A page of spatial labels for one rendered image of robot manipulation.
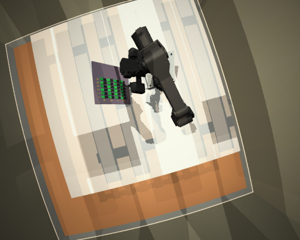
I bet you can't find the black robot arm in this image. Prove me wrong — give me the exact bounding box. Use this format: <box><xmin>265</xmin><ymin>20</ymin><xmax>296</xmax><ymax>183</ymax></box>
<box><xmin>119</xmin><ymin>26</ymin><xmax>195</xmax><ymax>128</ymax></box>

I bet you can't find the grey switch panel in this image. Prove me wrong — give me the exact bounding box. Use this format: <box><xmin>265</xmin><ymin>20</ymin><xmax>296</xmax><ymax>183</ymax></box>
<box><xmin>91</xmin><ymin>61</ymin><xmax>131</xmax><ymax>105</ymax></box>

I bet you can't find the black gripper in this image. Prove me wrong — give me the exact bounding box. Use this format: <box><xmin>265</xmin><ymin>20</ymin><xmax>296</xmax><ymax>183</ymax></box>
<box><xmin>127</xmin><ymin>47</ymin><xmax>150</xmax><ymax>94</ymax></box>

